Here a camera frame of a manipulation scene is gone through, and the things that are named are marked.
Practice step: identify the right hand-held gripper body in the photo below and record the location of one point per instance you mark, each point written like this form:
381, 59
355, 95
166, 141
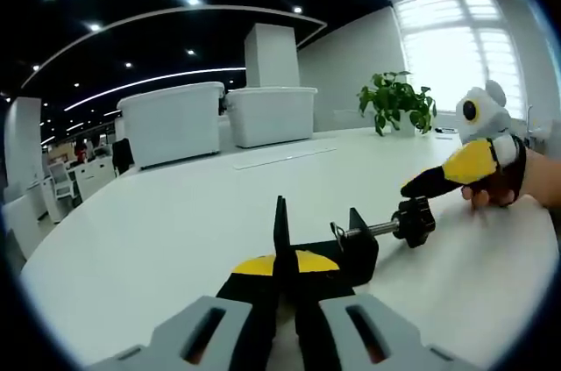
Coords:
491, 119

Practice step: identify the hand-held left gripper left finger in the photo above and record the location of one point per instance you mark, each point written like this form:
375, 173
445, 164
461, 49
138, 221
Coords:
166, 340

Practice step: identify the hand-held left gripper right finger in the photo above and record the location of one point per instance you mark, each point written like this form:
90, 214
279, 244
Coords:
407, 340

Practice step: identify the black fixed fixture clamp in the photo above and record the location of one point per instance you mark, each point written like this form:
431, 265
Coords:
359, 257

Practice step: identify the white desk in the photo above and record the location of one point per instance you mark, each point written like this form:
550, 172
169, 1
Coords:
175, 235

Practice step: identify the person's right hand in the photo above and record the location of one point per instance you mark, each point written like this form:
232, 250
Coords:
504, 187

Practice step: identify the window with white blinds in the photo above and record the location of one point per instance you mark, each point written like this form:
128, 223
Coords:
456, 51

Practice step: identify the green potted plant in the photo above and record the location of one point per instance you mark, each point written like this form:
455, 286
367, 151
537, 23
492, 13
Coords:
394, 101

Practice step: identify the white office chair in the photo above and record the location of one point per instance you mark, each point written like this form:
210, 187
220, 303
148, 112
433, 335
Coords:
63, 187

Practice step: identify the black office chair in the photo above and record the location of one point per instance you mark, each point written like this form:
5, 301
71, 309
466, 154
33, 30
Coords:
122, 156

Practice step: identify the white plastic storage box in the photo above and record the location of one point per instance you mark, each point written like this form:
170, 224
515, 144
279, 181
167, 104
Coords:
171, 130
271, 119

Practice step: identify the white square pillar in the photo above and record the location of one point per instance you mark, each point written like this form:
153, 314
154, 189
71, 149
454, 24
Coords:
271, 57
22, 143

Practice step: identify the round ceiling spotlights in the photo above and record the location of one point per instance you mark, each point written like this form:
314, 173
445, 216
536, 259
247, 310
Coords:
193, 1

